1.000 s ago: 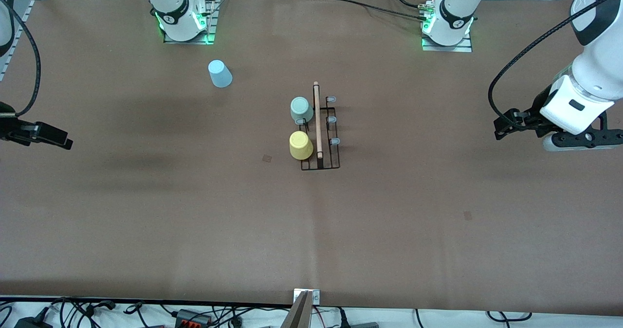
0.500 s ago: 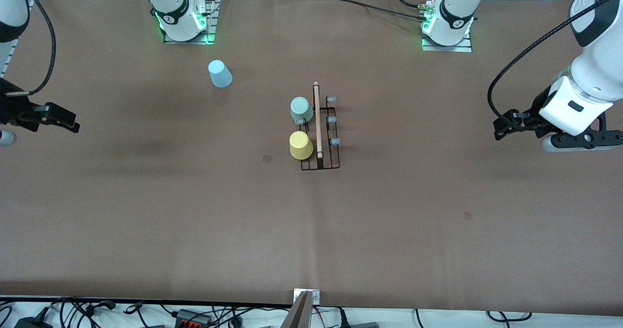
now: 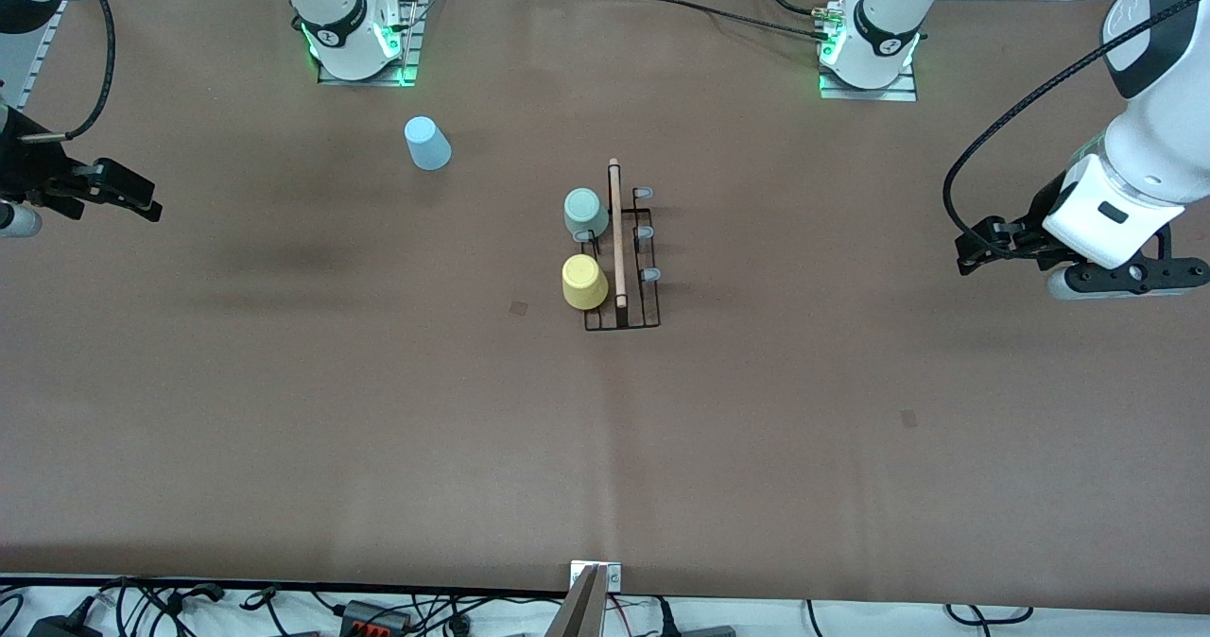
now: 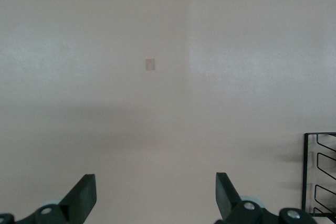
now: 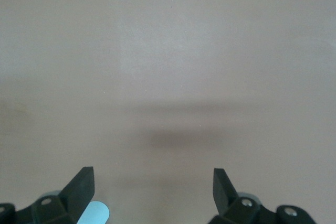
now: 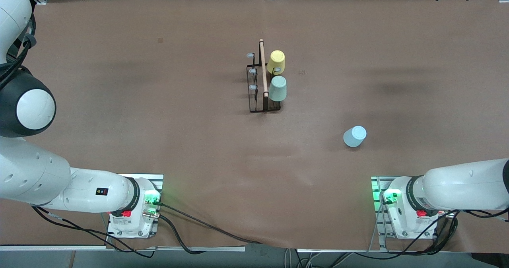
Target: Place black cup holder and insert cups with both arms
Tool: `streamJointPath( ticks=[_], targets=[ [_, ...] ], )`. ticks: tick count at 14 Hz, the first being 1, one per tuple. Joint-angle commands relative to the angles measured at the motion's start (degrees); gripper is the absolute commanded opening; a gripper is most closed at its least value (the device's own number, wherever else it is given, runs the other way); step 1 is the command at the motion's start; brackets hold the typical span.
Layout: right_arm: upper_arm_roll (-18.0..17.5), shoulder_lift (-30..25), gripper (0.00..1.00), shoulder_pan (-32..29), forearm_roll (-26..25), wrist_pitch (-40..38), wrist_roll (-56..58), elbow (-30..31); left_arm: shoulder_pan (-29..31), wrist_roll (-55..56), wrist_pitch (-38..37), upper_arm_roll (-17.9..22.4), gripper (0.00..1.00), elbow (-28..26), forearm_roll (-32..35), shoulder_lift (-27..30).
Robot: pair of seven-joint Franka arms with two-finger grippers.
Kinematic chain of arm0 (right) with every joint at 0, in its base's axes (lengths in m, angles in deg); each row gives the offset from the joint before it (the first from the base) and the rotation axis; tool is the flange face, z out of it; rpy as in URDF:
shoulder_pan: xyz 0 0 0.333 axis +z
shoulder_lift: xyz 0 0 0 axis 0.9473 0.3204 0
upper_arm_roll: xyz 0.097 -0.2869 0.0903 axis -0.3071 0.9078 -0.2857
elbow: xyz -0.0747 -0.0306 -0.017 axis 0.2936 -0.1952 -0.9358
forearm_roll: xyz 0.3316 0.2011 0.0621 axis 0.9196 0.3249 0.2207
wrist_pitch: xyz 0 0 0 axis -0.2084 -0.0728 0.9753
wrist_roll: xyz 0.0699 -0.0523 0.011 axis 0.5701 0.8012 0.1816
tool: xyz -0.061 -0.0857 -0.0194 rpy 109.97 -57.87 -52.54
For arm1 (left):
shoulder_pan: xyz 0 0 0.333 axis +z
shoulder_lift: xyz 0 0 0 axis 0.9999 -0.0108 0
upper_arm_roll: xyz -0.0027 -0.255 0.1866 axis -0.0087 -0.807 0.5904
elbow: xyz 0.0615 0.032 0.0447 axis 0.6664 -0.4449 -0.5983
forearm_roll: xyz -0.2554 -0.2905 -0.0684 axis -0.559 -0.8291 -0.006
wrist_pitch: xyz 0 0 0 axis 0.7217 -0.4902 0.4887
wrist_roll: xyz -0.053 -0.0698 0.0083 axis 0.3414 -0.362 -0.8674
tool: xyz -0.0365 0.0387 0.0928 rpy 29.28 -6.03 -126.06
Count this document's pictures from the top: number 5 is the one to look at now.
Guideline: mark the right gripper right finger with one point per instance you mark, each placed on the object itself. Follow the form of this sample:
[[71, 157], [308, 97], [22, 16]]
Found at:
[[225, 197]]

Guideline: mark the light blue plastic cup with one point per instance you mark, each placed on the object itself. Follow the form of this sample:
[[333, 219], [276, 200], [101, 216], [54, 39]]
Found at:
[[95, 212]]

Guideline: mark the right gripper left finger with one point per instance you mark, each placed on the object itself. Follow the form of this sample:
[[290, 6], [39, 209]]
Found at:
[[76, 195]]

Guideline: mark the brown table mat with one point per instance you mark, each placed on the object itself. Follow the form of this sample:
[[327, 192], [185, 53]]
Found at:
[[168, 51]]

